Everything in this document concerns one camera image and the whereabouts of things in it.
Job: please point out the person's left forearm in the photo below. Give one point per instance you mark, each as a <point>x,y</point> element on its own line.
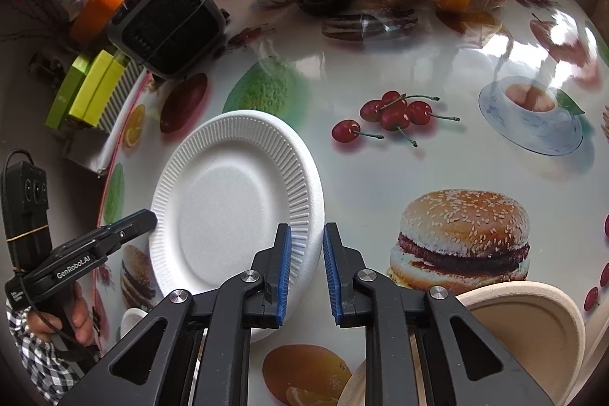
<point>38,368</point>

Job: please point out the white foam plate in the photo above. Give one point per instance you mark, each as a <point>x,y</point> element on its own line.
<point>223,206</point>

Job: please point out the fruit printed tablecloth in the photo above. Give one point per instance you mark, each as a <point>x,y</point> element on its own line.
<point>380,68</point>

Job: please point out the small white object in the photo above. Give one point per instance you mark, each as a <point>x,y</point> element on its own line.
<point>131,321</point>

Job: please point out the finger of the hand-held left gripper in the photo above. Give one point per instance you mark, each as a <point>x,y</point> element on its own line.
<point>133,225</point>

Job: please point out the grey ribbed box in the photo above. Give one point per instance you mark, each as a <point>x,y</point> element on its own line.
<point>119,99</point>

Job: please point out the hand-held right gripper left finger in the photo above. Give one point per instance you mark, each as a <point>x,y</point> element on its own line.
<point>284,273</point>

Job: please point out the person's left hand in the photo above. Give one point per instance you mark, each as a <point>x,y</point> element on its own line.
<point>82,318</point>

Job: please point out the yellow-green box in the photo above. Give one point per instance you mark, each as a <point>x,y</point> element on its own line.
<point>97,87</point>

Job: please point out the grey portable heater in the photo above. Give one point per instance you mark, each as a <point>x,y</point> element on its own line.
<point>176,20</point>

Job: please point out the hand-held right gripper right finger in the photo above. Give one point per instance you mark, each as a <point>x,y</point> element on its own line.
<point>331,273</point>

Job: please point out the dark green box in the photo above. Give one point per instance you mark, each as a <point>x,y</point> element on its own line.
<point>64,97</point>

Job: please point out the beige paper bowl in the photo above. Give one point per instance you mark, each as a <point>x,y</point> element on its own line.
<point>533,330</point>
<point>354,389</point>

